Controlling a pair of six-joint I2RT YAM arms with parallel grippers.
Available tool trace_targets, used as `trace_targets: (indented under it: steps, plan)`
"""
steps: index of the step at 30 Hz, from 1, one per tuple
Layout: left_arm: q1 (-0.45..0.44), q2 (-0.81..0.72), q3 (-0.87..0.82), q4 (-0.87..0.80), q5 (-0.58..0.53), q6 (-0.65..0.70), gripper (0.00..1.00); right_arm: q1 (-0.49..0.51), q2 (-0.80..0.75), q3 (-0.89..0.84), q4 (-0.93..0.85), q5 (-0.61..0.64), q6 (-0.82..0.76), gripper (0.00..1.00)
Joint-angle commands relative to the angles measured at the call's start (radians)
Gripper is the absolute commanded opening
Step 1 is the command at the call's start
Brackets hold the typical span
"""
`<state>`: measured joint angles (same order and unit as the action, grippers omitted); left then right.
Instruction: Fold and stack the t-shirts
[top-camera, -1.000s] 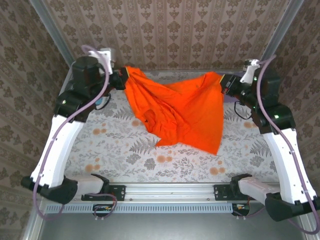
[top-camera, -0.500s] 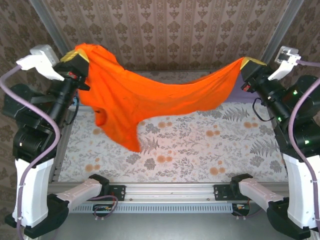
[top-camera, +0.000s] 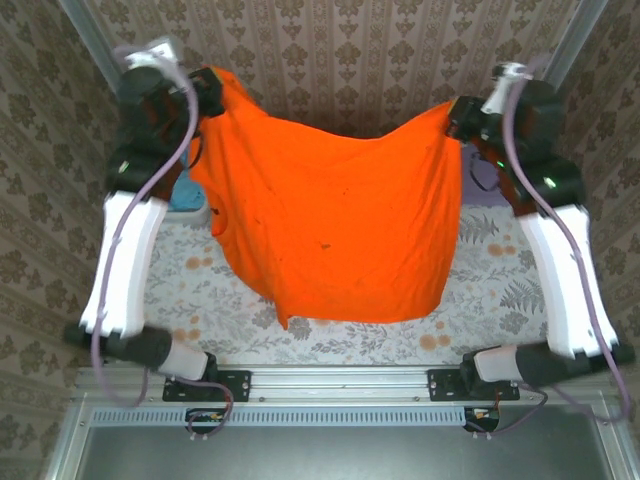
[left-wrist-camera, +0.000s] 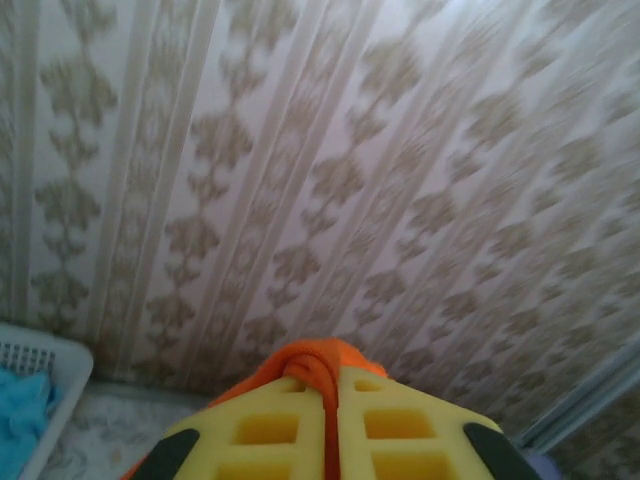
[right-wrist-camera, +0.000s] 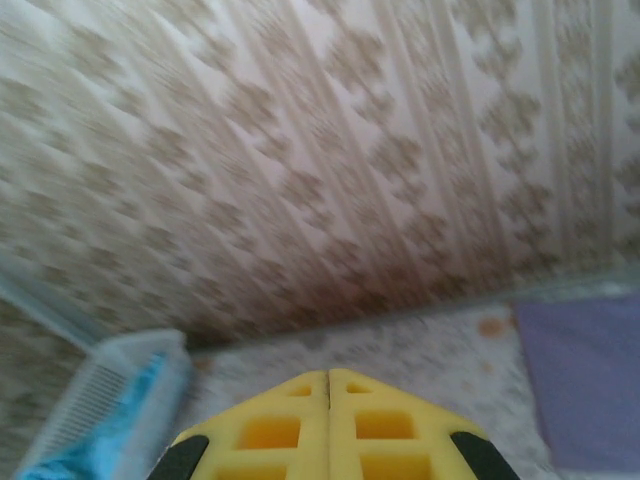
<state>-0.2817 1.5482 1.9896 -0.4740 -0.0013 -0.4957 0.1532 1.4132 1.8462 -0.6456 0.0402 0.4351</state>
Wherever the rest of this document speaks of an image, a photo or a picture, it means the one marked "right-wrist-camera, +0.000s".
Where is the light blue t-shirt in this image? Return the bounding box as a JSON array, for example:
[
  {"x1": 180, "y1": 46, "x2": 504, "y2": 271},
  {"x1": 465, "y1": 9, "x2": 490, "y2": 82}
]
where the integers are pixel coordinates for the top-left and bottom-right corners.
[{"x1": 22, "y1": 351, "x2": 170, "y2": 480}]

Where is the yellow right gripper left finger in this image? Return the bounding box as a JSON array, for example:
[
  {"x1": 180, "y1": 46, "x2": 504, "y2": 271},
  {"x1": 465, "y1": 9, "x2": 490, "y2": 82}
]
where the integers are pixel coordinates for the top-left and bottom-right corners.
[{"x1": 148, "y1": 368, "x2": 331, "y2": 480}]

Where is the purple folded t-shirt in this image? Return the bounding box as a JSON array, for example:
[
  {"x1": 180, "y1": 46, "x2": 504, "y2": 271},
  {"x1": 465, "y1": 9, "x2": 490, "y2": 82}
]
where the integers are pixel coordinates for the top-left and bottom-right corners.
[{"x1": 513, "y1": 293, "x2": 640, "y2": 474}]

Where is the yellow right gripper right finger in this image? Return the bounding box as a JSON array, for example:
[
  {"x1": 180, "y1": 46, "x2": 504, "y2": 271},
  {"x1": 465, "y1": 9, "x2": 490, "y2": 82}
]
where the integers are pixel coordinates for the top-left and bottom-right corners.
[{"x1": 327, "y1": 367, "x2": 522, "y2": 480}]

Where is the aluminium frame post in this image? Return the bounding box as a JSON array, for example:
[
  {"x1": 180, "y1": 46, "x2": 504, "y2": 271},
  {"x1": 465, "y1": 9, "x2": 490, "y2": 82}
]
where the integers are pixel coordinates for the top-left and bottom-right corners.
[{"x1": 0, "y1": 272, "x2": 109, "y2": 352}]

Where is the floral tablecloth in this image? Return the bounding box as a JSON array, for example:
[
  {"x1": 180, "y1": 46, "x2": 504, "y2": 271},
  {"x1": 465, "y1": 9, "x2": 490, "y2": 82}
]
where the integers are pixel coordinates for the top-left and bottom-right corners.
[{"x1": 187, "y1": 292, "x2": 640, "y2": 480}]

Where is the white plastic laundry basket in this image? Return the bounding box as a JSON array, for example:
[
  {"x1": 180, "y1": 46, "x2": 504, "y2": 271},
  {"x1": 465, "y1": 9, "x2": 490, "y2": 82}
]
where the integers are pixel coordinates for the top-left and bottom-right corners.
[{"x1": 13, "y1": 327, "x2": 195, "y2": 480}]

